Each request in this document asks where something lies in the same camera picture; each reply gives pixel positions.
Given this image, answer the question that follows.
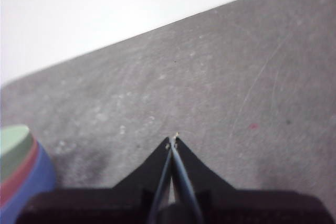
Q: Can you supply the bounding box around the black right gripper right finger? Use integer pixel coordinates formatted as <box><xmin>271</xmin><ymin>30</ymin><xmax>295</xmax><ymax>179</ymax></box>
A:
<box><xmin>170</xmin><ymin>136</ymin><xmax>237</xmax><ymax>224</ymax></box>

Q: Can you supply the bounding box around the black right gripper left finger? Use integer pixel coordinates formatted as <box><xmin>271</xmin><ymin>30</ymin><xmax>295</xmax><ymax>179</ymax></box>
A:
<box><xmin>112</xmin><ymin>136</ymin><xmax>174</xmax><ymax>224</ymax></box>

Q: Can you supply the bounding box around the red ribbed bowl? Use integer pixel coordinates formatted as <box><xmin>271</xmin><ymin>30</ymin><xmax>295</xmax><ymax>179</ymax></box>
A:
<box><xmin>0</xmin><ymin>136</ymin><xmax>39</xmax><ymax>206</ymax></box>

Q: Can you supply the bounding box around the green ribbed bowl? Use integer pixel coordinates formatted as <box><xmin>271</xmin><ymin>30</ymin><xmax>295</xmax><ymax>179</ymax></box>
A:
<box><xmin>0</xmin><ymin>125</ymin><xmax>31</xmax><ymax>180</ymax></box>

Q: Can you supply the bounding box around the blue ribbed bowl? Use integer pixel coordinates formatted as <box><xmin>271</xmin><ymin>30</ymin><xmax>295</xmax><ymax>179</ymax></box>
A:
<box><xmin>0</xmin><ymin>140</ymin><xmax>57</xmax><ymax>224</ymax></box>

